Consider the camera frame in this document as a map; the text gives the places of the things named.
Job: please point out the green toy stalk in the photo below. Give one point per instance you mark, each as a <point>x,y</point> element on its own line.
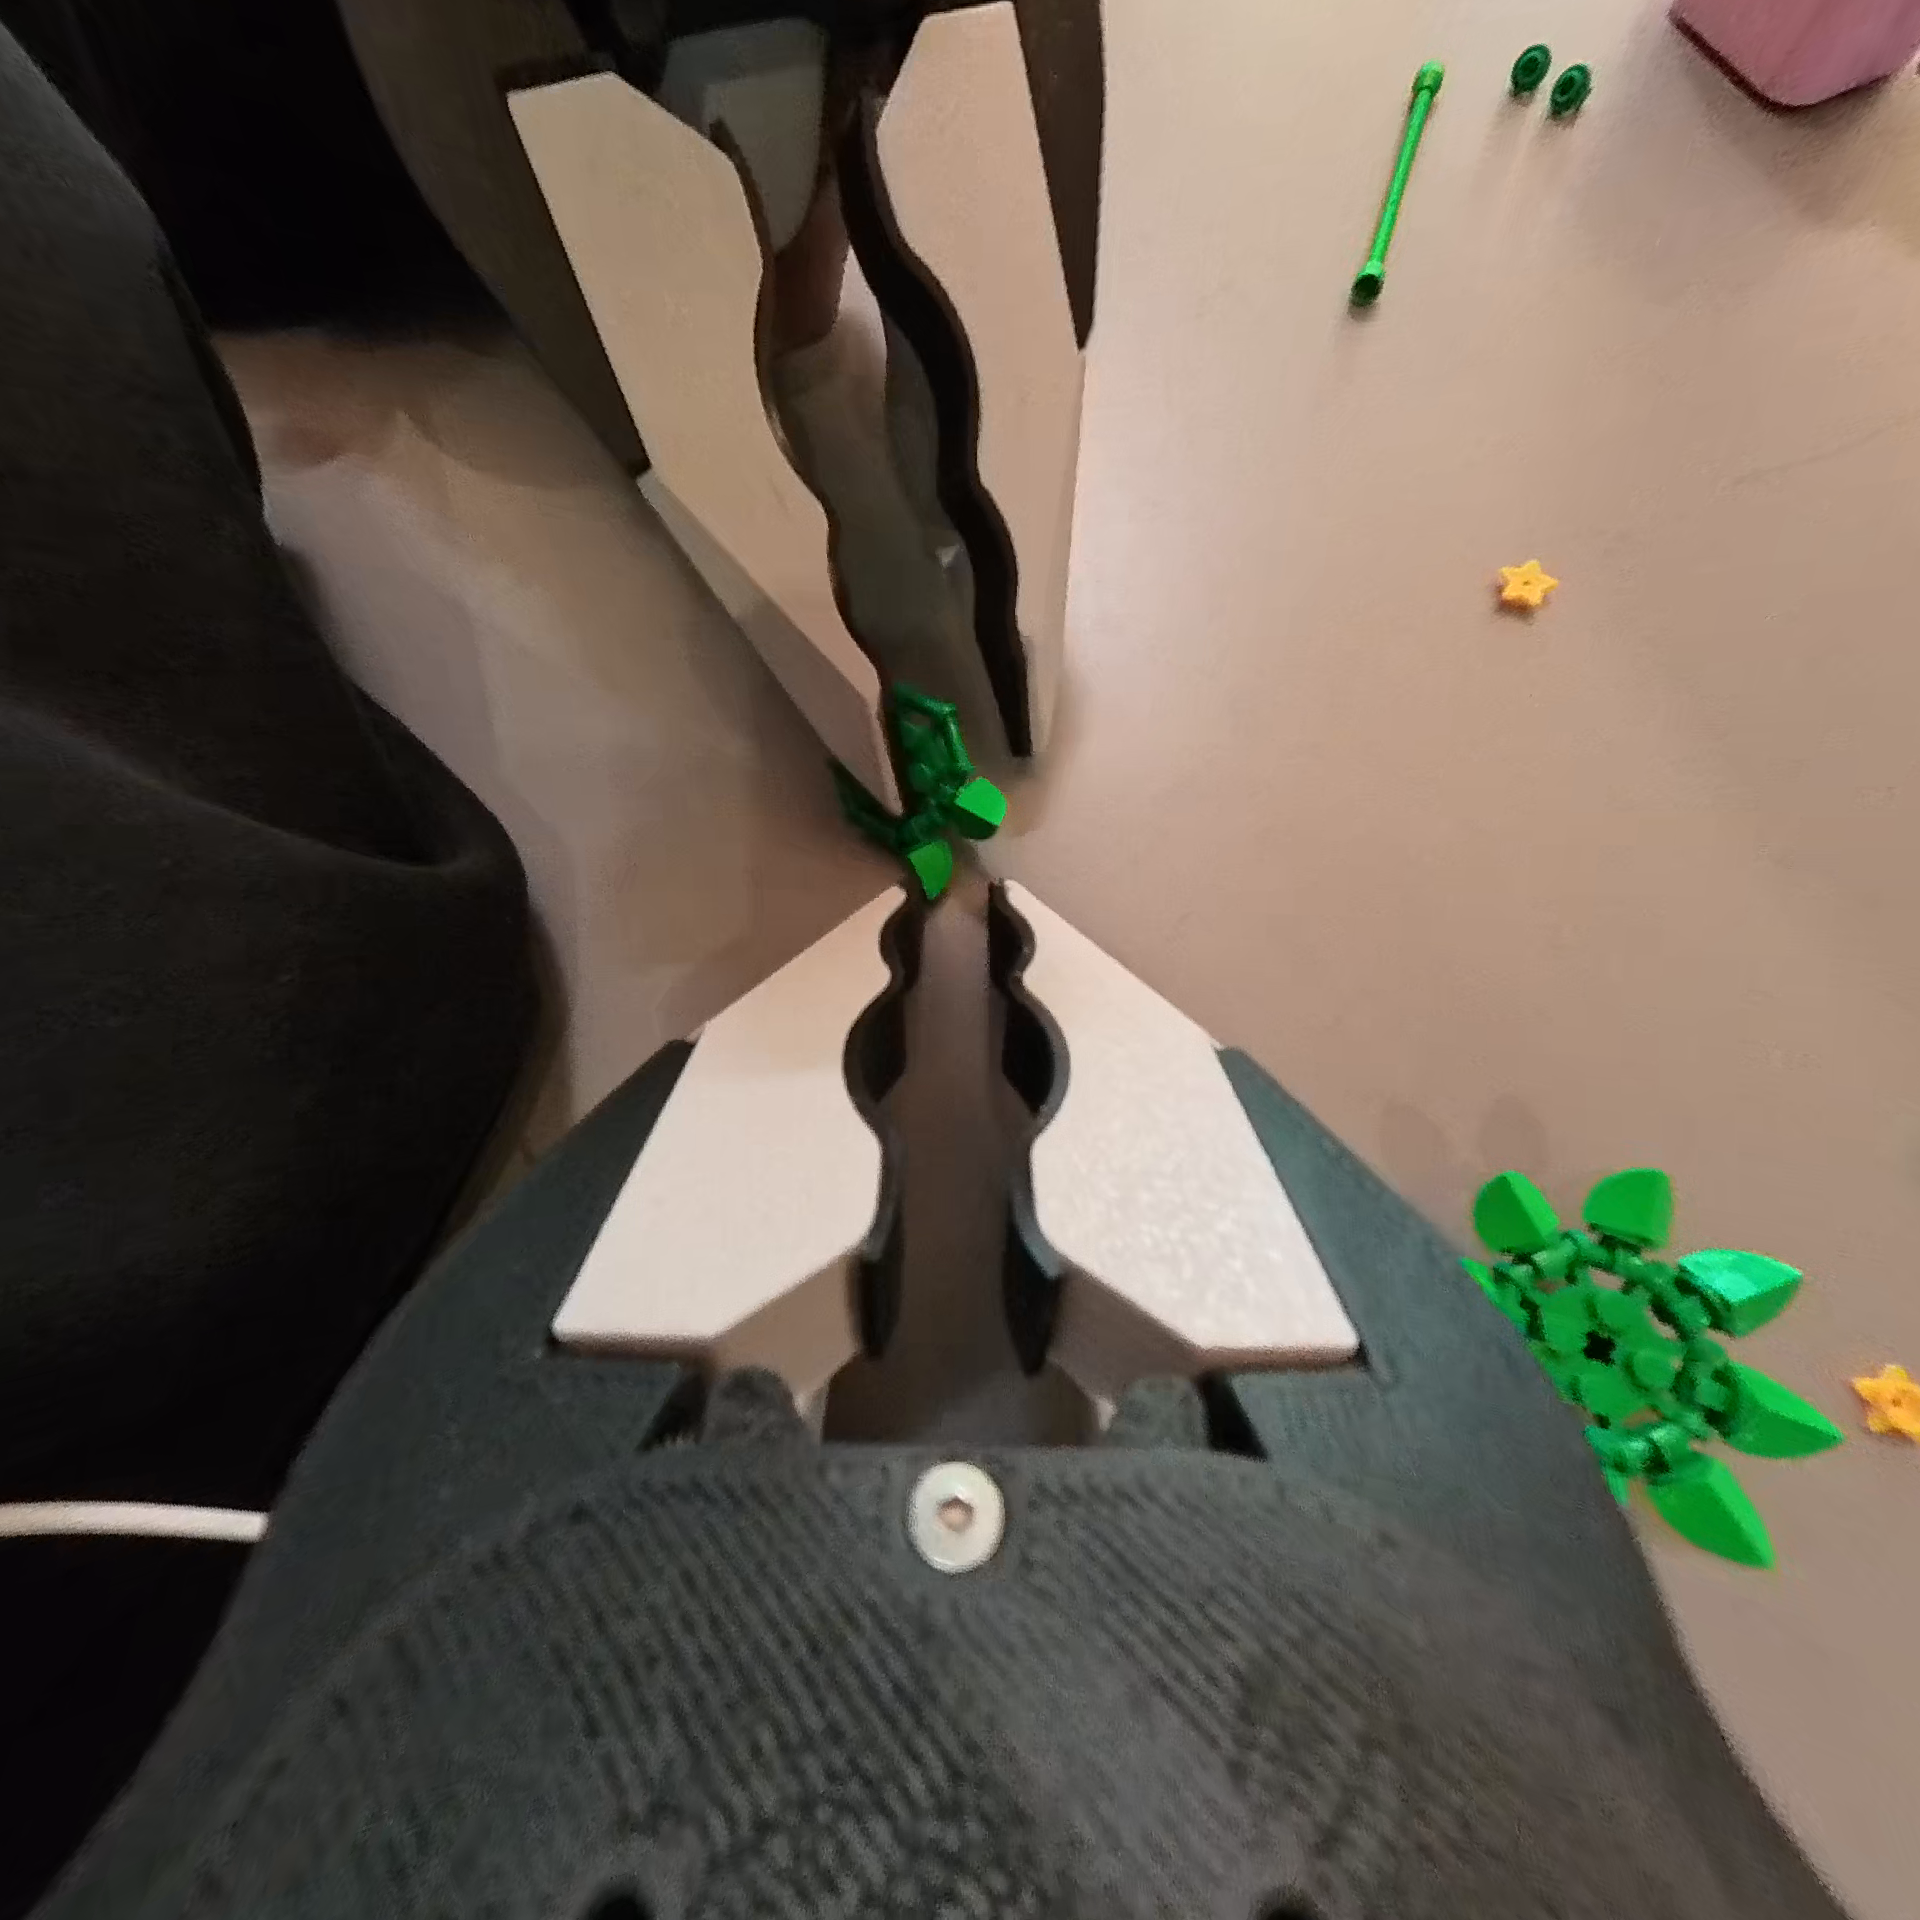
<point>1395,188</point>

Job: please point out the green toy leaf piece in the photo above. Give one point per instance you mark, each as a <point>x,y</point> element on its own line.
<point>930,869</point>

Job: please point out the large green leaf wheel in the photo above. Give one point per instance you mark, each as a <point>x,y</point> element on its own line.
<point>1620,1350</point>

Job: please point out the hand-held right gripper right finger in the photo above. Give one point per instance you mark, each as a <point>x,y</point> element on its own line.
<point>1169,1200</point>

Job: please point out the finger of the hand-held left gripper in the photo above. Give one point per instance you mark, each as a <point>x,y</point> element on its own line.
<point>1019,375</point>
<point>660,300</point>

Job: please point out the yellow toy star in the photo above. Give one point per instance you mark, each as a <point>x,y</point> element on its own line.
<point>1527,583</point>
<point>1885,1399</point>

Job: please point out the pink plastic toy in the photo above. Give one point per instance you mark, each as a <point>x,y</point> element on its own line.
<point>1800,46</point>

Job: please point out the green toy web disc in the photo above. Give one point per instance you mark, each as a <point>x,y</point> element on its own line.
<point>916,749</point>

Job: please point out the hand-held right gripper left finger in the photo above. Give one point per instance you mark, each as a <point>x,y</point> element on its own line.
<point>734,1185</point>

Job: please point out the person's left hand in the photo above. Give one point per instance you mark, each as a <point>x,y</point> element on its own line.
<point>832,361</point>

